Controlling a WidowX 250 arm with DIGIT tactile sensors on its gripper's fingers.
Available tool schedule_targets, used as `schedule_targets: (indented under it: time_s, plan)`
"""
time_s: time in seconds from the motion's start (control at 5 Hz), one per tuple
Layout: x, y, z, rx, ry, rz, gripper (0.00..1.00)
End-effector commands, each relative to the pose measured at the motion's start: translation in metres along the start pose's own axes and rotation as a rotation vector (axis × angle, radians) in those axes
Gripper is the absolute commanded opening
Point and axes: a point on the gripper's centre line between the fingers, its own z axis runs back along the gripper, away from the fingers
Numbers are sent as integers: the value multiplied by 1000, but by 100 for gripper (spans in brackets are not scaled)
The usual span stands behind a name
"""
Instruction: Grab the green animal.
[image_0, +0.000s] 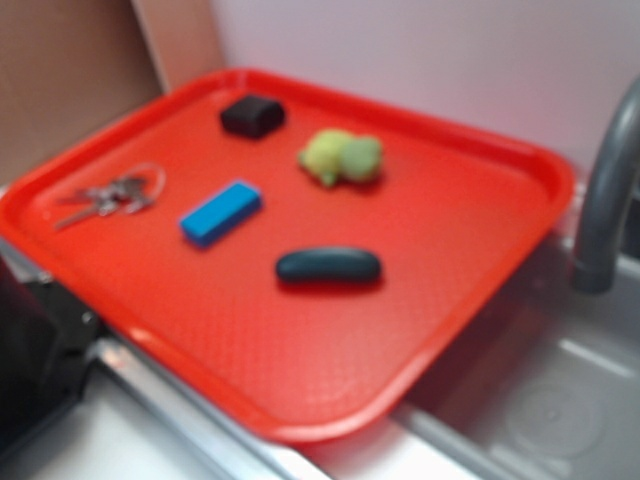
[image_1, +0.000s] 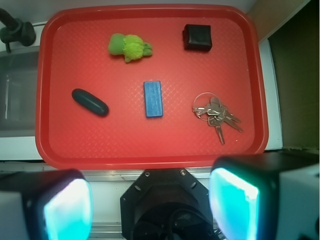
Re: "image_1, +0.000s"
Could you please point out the black square box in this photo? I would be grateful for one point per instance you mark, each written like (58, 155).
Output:
(197, 37)

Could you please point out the steel sink basin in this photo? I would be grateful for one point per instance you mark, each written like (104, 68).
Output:
(18, 90)

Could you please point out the blue rectangular block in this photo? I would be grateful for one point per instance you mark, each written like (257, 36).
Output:
(153, 99)

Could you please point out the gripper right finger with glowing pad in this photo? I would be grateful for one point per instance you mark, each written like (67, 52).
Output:
(269, 196)

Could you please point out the dark oval capsule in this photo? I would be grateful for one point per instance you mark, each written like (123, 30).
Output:
(90, 102)

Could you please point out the green plush animal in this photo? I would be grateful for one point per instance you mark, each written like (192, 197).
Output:
(131, 47)

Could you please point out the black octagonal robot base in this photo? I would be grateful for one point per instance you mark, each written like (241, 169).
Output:
(166, 204)

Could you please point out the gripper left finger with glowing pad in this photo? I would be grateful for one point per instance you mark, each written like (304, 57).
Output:
(46, 205)

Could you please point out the bunch of silver keys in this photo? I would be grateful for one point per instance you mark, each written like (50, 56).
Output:
(215, 113)

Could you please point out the red plastic tray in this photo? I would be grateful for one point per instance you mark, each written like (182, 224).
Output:
(74, 54)

